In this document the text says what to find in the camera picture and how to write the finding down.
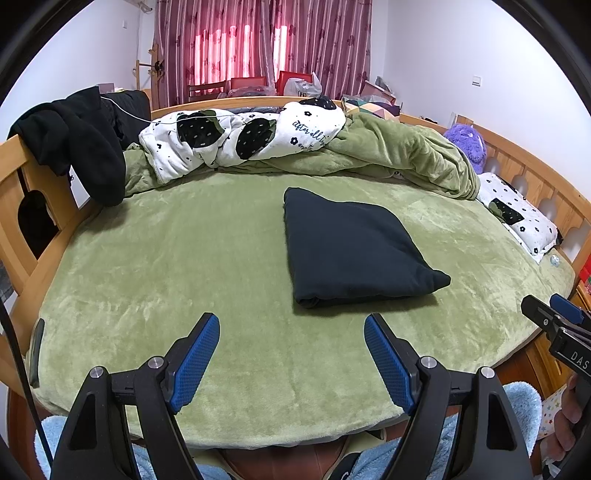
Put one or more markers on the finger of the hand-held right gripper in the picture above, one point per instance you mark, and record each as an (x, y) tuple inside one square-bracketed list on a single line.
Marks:
[(570, 311), (538, 314)]

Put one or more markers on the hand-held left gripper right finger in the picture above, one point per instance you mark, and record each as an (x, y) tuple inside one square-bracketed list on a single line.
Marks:
[(388, 369)]

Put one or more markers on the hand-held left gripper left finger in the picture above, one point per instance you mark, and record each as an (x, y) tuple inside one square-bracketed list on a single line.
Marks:
[(196, 364)]

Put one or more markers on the black sweater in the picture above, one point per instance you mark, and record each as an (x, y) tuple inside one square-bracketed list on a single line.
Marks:
[(351, 244)]

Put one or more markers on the person's right hand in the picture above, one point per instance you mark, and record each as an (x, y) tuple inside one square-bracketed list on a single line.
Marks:
[(563, 415)]

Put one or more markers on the small silver round object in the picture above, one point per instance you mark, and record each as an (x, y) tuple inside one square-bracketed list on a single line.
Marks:
[(554, 261)]

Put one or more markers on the star printed cloth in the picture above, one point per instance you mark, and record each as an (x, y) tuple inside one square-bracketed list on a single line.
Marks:
[(550, 413)]

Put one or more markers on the person's light blue fleece clothing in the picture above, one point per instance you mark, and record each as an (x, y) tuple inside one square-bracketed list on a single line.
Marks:
[(521, 406)]

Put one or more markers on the white black printed pillow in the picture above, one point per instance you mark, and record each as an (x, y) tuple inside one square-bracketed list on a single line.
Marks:
[(521, 217)]

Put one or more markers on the dark slim object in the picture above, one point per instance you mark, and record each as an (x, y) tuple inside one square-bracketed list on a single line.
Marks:
[(37, 350)]

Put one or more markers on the purple plush toy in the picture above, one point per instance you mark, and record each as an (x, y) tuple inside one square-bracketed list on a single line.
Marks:
[(466, 141)]

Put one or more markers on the grey plaid cloth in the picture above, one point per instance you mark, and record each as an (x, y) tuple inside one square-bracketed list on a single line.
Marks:
[(5, 281)]

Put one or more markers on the dark cloth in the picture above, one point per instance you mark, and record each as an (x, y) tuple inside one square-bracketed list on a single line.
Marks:
[(37, 226)]

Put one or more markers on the white black printed green quilt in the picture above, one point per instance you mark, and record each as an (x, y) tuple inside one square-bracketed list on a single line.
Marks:
[(277, 134)]

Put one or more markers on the black jacket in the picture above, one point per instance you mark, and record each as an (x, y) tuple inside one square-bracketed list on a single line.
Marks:
[(78, 134)]

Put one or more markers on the geometric patterned cushion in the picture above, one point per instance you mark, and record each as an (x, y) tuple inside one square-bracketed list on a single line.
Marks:
[(369, 108)]

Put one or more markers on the white plastic bag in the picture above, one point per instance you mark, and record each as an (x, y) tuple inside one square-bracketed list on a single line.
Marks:
[(300, 87)]

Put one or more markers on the wooden coat rack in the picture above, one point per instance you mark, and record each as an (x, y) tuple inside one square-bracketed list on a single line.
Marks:
[(137, 74)]

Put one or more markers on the wooden bed frame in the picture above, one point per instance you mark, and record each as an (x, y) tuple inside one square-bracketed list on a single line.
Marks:
[(11, 157)]

